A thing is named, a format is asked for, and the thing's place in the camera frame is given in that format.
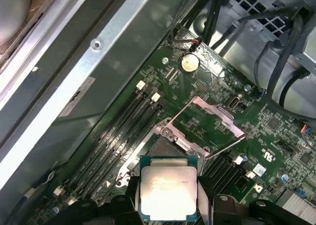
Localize silver CPU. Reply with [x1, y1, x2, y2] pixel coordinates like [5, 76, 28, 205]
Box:
[138, 155, 199, 222]

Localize round coin battery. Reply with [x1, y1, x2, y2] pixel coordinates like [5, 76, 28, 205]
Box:
[178, 51, 199, 74]

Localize thin black cable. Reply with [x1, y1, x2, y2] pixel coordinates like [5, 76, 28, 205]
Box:
[254, 39, 282, 97]

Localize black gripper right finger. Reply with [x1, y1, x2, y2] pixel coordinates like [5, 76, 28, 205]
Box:
[197, 176, 309, 225]

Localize white label sticker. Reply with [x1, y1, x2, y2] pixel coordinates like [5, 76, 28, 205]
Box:
[58, 76, 96, 117]

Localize metal socket cover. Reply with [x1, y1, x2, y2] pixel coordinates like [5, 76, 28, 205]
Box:
[154, 95, 246, 159]

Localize CPU socket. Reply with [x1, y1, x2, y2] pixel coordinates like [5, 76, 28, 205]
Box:
[116, 117, 212, 188]

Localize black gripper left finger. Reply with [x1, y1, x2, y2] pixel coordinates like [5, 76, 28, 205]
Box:
[50, 176, 141, 225]

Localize black open PC case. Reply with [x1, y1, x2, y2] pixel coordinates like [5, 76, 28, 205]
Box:
[0, 0, 316, 225]

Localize green motherboard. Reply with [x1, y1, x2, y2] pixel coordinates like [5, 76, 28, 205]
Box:
[32, 25, 316, 225]

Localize black cable bundle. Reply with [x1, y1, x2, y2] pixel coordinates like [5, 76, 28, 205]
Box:
[182, 0, 228, 48]

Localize thick black cable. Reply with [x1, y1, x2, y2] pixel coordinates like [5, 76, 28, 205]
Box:
[268, 11, 316, 117]

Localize black RAM slot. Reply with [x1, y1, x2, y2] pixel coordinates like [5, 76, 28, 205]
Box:
[60, 86, 154, 201]
[208, 155, 244, 190]
[214, 164, 249, 196]
[66, 91, 162, 207]
[53, 80, 146, 196]
[203, 150, 235, 180]
[221, 170, 256, 198]
[74, 99, 168, 208]

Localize silver finned heatsink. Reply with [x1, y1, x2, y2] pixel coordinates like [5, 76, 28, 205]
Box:
[275, 187, 316, 225]

